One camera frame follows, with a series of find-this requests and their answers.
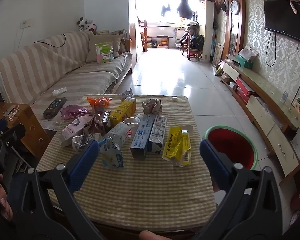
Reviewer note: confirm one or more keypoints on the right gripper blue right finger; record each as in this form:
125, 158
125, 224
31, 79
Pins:
251, 208

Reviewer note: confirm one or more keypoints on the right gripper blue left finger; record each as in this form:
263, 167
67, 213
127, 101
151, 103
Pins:
43, 203

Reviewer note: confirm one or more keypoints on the yellow crushed carton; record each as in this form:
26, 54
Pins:
177, 148

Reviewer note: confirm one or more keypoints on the orange snack bag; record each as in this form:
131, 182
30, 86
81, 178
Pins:
98, 105

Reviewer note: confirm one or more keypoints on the blue toothpaste box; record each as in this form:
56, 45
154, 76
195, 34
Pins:
139, 145

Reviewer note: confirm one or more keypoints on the white blue milk carton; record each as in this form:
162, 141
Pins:
157, 135

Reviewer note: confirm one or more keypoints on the yellow juice box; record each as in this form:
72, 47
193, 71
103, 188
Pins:
125, 110

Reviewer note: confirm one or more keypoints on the red white paper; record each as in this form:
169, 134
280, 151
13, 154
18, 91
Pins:
152, 106

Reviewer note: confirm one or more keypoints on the grey paper ball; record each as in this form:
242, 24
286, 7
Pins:
126, 94

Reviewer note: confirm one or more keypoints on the person left hand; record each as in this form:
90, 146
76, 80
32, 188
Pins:
5, 209

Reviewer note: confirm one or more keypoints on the person right hand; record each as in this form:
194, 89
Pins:
148, 235

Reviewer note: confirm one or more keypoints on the red bin with green rim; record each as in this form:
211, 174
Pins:
234, 144

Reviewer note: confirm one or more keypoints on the black remote control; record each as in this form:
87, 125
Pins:
54, 107

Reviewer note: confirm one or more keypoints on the pink plastic bag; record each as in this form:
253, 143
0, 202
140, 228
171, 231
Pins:
73, 111

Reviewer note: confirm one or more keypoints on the pink white pouch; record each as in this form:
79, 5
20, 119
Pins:
75, 128

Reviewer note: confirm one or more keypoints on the wooden TV cabinet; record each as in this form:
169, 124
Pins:
277, 121

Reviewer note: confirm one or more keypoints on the crushed blue white carton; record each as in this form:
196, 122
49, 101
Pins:
111, 153

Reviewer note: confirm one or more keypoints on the striped beige sofa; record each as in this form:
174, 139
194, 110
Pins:
31, 74

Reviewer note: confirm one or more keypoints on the clear plastic bottle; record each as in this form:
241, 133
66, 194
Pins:
124, 129

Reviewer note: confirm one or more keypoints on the red flat box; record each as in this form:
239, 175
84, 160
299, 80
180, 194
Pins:
244, 87

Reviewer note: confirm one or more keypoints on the beige sofa pillow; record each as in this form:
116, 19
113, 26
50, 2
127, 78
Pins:
102, 40

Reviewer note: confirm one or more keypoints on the green white package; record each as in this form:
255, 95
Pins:
104, 52

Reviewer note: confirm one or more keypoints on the cow plush toy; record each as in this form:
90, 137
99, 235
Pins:
86, 25

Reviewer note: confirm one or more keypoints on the green box with papers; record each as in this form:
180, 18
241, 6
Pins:
246, 57

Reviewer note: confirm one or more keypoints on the wooden chair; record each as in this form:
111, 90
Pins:
190, 53

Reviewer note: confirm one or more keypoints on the black backpack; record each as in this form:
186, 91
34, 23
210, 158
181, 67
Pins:
197, 42

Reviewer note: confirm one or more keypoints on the black wall television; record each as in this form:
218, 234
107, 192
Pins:
283, 17

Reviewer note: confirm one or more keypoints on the round wall clock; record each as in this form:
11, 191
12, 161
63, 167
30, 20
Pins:
235, 7

